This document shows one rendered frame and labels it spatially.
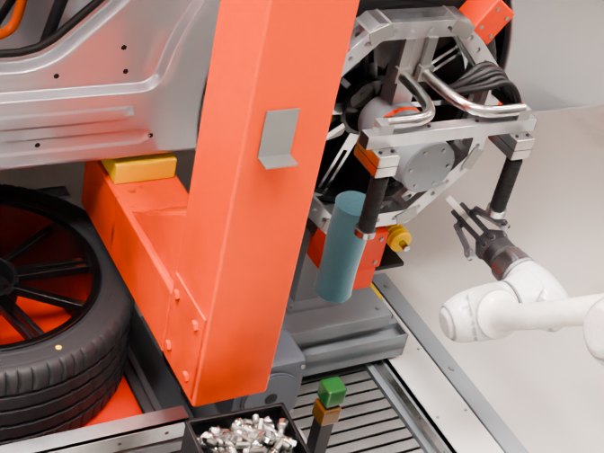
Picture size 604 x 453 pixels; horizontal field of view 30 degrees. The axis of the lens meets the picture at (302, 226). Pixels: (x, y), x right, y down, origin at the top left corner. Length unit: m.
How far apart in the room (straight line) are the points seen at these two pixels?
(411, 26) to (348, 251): 0.50
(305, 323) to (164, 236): 0.76
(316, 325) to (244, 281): 0.90
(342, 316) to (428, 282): 0.64
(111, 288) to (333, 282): 0.49
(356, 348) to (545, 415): 0.59
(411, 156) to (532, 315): 0.41
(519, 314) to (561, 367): 1.11
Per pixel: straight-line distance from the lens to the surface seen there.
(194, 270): 2.06
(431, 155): 2.39
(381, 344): 3.00
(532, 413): 3.21
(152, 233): 2.28
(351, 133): 2.59
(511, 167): 2.44
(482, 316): 2.36
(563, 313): 2.27
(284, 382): 2.51
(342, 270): 2.50
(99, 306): 2.40
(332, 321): 2.91
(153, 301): 2.29
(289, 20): 1.72
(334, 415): 2.14
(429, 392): 3.02
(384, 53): 2.72
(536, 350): 3.42
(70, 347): 2.31
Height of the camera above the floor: 2.08
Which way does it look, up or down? 35 degrees down
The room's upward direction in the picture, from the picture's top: 13 degrees clockwise
